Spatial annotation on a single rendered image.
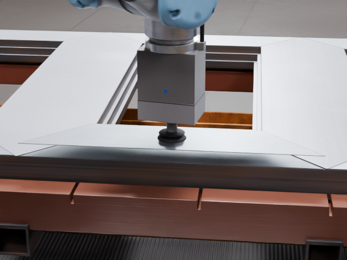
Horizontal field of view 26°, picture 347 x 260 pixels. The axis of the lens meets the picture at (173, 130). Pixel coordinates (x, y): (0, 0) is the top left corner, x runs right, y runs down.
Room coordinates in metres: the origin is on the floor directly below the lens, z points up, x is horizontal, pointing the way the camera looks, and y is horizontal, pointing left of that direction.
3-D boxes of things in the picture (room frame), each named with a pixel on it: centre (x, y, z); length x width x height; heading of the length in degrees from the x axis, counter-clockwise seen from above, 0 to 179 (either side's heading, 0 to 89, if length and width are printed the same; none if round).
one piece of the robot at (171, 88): (1.04, 0.00, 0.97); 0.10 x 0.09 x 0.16; 164
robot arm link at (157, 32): (1.03, 0.00, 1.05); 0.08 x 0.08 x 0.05
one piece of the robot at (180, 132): (1.03, 0.00, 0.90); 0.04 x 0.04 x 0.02
